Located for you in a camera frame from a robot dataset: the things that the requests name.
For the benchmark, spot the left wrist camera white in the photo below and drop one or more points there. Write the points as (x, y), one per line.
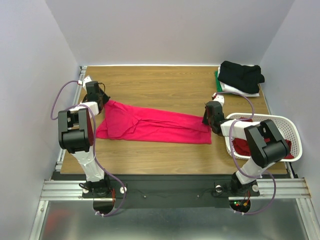
(84, 81)

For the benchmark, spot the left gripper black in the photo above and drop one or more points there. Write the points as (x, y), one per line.
(103, 98)

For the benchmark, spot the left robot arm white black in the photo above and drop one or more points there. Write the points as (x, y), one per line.
(97, 182)

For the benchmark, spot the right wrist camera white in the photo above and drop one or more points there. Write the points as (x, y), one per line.
(216, 97)

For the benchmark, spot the aluminium rail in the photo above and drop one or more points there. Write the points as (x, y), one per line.
(70, 140)
(294, 188)

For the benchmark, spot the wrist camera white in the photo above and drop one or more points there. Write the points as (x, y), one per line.
(216, 97)
(84, 81)

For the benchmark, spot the folded black t shirt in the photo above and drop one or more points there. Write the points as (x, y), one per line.
(242, 77)

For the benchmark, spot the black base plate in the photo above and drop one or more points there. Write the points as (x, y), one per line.
(149, 191)

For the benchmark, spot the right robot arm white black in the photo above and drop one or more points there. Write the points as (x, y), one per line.
(266, 144)

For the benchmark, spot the folded white t shirt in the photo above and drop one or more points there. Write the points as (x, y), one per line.
(228, 88)

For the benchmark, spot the white plastic laundry basket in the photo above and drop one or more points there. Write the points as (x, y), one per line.
(285, 126)

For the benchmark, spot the folded green t shirt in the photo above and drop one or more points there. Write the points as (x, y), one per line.
(219, 88)

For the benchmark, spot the dark red t shirt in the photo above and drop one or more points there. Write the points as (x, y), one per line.
(241, 146)

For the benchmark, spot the left aluminium rail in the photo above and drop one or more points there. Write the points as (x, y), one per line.
(70, 140)

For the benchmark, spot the front aluminium rail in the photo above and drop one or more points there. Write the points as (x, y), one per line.
(294, 188)

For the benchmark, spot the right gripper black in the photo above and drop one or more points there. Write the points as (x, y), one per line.
(207, 116)

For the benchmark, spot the pink t shirt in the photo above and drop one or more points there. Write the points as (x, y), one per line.
(132, 123)

